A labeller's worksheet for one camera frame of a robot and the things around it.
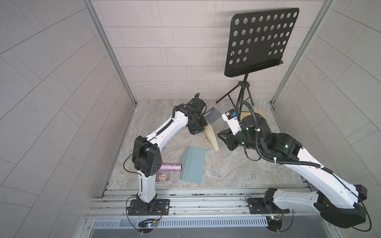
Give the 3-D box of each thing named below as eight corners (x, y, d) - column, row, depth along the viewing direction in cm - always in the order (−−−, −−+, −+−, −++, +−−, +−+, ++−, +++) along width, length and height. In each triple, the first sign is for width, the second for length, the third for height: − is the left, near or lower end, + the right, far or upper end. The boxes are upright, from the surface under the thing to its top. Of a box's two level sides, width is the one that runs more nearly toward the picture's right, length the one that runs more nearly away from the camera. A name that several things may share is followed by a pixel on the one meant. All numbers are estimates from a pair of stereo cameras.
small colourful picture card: (155, 182, 80) (154, 181, 79) (157, 172, 84) (156, 171, 82) (170, 182, 80) (170, 181, 79) (171, 172, 84) (171, 171, 82)
